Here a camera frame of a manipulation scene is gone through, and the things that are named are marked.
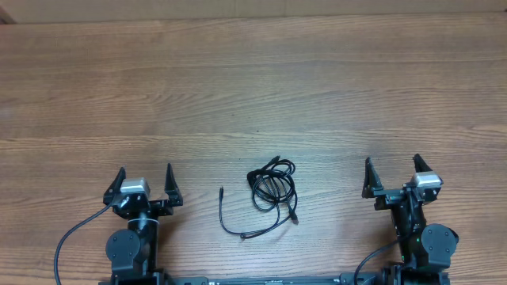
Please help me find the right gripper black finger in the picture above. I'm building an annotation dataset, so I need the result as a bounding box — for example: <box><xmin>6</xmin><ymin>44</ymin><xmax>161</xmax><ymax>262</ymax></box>
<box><xmin>413</xmin><ymin>154</ymin><xmax>432</xmax><ymax>173</ymax></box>
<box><xmin>362</xmin><ymin>157</ymin><xmax>383</xmax><ymax>197</ymax></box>

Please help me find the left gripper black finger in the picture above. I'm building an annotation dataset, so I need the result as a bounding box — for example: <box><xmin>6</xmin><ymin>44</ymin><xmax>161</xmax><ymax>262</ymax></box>
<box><xmin>104</xmin><ymin>167</ymin><xmax>126</xmax><ymax>196</ymax></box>
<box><xmin>164</xmin><ymin>163</ymin><xmax>182</xmax><ymax>202</ymax></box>

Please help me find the black USB cable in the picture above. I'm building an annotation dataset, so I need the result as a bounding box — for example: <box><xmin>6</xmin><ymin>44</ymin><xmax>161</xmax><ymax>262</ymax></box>
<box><xmin>218</xmin><ymin>155</ymin><xmax>300</xmax><ymax>240</ymax></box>

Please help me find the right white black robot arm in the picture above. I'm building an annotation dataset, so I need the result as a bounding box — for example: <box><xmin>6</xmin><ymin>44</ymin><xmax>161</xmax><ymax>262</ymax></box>
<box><xmin>353</xmin><ymin>154</ymin><xmax>459</xmax><ymax>284</ymax></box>

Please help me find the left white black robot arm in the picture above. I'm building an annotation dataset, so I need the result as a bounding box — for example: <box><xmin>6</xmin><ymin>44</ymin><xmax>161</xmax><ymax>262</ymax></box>
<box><xmin>103</xmin><ymin>164</ymin><xmax>183</xmax><ymax>285</ymax></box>

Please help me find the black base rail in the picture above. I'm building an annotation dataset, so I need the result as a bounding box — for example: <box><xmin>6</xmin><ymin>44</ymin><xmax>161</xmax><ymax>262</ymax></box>
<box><xmin>168</xmin><ymin>272</ymin><xmax>379</xmax><ymax>285</ymax></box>

